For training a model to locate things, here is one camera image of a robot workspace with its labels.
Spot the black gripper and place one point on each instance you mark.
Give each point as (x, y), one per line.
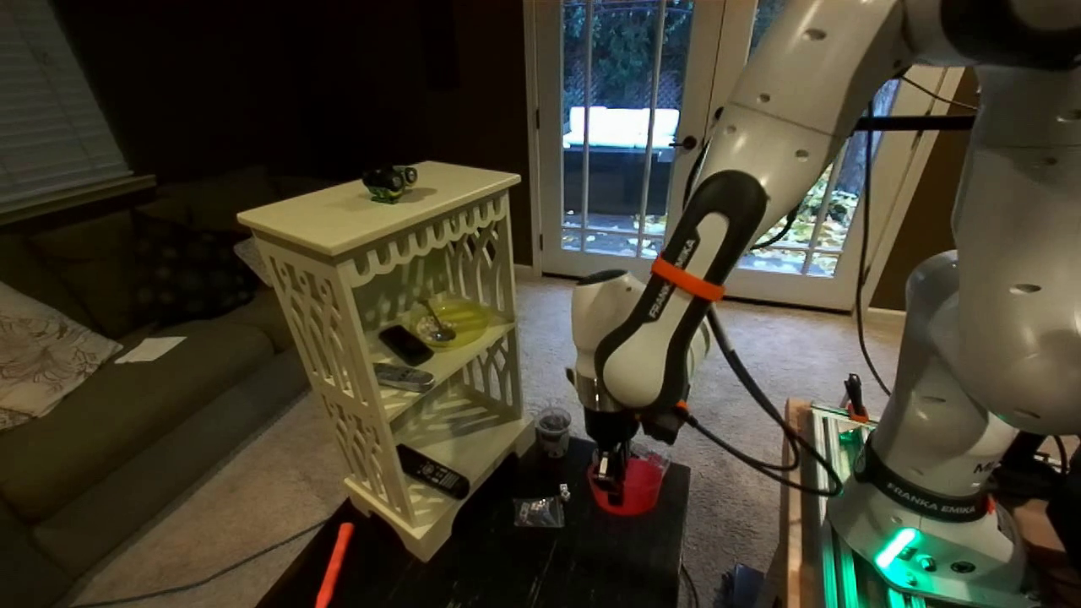
(614, 434)

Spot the red plastic bowl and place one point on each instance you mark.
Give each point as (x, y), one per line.
(641, 488)

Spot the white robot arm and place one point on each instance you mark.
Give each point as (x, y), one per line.
(993, 324)

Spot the small cup on table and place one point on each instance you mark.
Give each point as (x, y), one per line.
(551, 434)

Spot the crumpled plastic wrapper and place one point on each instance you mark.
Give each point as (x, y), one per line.
(543, 512)

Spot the black remote on lower shelf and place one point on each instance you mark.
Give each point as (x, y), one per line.
(434, 475)

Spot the black remote on shelf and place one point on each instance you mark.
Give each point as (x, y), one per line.
(434, 475)
(406, 346)

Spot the yellow green plate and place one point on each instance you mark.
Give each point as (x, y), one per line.
(452, 322)

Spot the black remote on middle shelf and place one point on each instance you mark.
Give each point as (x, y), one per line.
(406, 346)

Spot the white ornate shelf unit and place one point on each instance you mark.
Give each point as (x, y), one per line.
(347, 267)

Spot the black toy car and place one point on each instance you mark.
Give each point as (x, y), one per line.
(391, 184)

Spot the white french door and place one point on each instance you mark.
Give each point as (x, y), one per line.
(623, 96)

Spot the paper on grey couch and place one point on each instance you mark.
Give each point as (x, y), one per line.
(151, 348)

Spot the grey green couch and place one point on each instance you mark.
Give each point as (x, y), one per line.
(128, 443)

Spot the light pillow on couch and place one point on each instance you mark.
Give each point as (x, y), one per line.
(42, 356)

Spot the window blinds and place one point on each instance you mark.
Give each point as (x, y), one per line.
(55, 139)

